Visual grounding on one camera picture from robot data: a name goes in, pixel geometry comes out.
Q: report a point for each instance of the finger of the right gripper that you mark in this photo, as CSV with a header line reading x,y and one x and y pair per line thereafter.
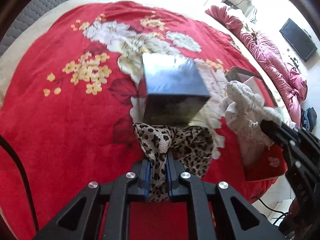
x,y
279,134

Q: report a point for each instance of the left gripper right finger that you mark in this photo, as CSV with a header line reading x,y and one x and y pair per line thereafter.
x,y
176,191

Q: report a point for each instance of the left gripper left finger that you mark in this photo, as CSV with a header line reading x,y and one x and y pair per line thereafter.
x,y
144,178

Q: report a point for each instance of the leopard print cloth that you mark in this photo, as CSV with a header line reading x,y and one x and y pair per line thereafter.
x,y
190,145

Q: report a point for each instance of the white dotted cloth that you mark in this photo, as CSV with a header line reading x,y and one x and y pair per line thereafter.
x,y
244,115

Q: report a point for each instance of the red tissue pack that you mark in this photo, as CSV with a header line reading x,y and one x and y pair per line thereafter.
x,y
269,165

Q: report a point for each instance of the pink quilted comforter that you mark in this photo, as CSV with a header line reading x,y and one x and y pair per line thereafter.
x,y
288,81

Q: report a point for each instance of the dark blue square box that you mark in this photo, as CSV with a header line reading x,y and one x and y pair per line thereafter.
x,y
171,90

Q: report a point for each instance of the red floral blanket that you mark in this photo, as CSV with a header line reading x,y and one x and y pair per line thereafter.
x,y
71,104

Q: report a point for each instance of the grey quilted headboard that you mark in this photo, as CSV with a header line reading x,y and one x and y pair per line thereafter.
x,y
30,13

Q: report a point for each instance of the wall mounted black television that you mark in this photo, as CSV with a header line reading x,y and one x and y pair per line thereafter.
x,y
299,40

